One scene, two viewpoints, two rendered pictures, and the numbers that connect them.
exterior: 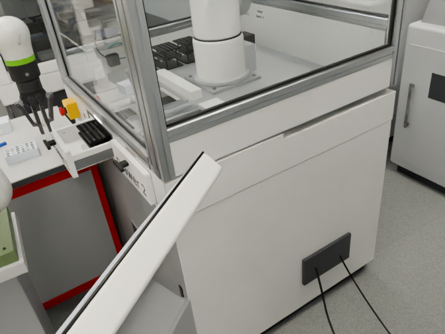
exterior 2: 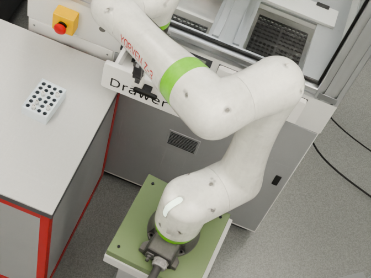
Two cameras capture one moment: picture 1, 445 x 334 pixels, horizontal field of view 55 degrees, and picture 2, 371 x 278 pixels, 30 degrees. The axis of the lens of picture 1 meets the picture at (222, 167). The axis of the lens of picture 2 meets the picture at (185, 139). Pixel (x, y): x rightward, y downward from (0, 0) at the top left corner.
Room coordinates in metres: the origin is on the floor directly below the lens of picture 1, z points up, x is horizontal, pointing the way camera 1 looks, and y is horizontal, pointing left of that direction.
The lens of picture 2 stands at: (0.55, 1.59, 2.51)
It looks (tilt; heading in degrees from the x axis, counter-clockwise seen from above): 54 degrees down; 302
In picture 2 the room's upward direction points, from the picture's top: 20 degrees clockwise
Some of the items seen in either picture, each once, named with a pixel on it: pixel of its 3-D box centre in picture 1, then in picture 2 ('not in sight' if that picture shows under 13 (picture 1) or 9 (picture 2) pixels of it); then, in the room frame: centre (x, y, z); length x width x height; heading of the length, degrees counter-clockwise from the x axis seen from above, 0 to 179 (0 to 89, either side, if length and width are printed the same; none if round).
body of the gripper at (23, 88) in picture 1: (31, 91); not in sight; (1.37, 0.61, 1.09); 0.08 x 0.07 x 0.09; 119
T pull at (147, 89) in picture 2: (50, 143); (146, 90); (1.34, 0.59, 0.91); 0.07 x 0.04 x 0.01; 29
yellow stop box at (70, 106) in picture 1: (70, 109); (64, 21); (1.71, 0.62, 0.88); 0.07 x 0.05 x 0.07; 29
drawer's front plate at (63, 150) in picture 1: (60, 148); (147, 90); (1.36, 0.57, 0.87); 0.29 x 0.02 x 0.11; 29
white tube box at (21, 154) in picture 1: (21, 152); (43, 101); (1.55, 0.81, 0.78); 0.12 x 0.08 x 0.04; 115
